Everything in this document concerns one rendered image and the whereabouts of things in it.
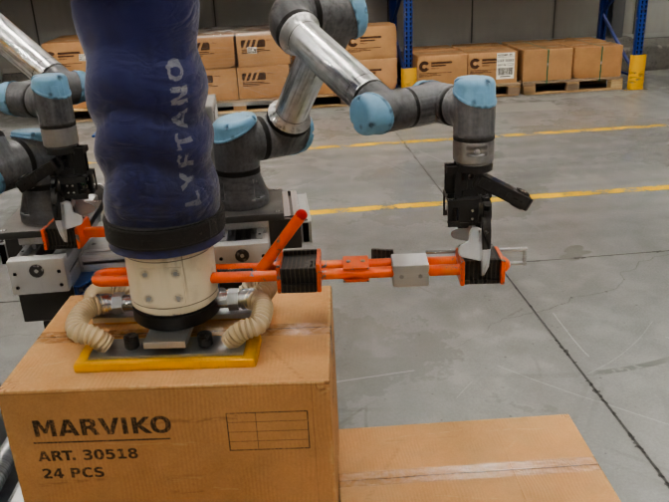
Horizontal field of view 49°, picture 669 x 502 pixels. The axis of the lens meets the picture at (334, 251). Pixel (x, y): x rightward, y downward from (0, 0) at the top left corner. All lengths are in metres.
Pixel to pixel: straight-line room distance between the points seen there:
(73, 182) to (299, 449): 0.77
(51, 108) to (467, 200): 0.89
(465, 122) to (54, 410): 0.90
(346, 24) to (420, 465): 1.01
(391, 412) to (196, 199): 1.74
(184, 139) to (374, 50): 7.39
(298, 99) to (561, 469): 1.06
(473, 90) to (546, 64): 7.87
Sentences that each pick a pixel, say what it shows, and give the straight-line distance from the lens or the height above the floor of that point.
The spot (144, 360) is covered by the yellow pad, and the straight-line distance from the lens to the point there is 1.42.
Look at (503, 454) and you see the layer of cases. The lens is 1.83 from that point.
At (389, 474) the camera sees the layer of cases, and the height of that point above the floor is 0.54.
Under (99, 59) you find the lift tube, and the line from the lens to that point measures 1.30.
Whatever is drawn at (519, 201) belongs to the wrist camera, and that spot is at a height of 1.20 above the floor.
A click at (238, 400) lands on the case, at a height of 0.91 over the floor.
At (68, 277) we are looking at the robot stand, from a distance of 1.92.
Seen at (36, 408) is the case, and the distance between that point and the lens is 1.46.
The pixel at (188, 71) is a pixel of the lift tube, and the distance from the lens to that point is 1.31.
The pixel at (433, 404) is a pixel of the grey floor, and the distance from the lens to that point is 2.95.
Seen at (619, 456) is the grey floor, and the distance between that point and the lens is 2.81.
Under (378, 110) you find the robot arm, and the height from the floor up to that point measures 1.39.
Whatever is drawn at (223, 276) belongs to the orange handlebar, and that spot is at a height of 1.08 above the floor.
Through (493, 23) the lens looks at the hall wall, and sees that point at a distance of 10.27.
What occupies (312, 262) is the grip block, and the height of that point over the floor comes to 1.09.
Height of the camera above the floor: 1.65
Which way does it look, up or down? 22 degrees down
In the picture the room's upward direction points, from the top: 3 degrees counter-clockwise
